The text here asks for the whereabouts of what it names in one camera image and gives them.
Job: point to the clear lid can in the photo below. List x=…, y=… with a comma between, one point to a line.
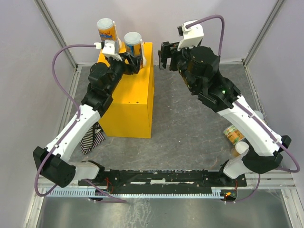
x=260, y=115

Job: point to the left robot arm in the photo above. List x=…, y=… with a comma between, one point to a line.
x=52, y=161

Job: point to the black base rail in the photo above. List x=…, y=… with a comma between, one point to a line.
x=164, y=181

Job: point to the green label can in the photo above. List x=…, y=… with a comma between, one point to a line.
x=233, y=134

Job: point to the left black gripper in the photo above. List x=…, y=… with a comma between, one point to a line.
x=133, y=67

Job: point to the yellow shelf cabinet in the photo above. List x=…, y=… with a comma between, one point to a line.
x=130, y=113

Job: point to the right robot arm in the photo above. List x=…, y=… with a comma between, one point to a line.
x=199, y=68

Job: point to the light blue cable duct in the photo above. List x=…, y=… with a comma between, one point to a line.
x=91, y=192

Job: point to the orange can white lid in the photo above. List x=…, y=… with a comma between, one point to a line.
x=239, y=148

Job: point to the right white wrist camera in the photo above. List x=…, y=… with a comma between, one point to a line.
x=192, y=36

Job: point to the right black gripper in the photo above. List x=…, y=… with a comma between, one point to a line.
x=170, y=51

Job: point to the striped black white cloth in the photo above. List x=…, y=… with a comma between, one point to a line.
x=92, y=138

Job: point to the blue orange can with spoon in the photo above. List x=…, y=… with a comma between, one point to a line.
x=134, y=45

